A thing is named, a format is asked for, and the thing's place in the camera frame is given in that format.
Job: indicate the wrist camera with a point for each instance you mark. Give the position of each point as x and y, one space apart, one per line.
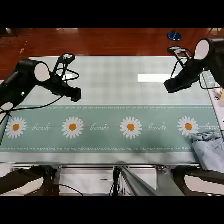
176 50
66 58

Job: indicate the blue round object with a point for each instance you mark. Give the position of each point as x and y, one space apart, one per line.
174 35

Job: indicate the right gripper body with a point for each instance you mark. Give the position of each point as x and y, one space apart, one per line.
183 78

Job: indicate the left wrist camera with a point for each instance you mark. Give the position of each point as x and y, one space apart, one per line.
66 58

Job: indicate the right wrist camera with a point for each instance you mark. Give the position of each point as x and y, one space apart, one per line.
176 50

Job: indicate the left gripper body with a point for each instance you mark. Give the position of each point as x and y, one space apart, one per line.
66 90

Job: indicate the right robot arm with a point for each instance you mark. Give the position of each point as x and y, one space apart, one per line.
216 56

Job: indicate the silver frame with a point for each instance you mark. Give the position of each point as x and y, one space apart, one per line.
143 186

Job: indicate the grey-blue shirt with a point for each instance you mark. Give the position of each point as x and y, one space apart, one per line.
210 151

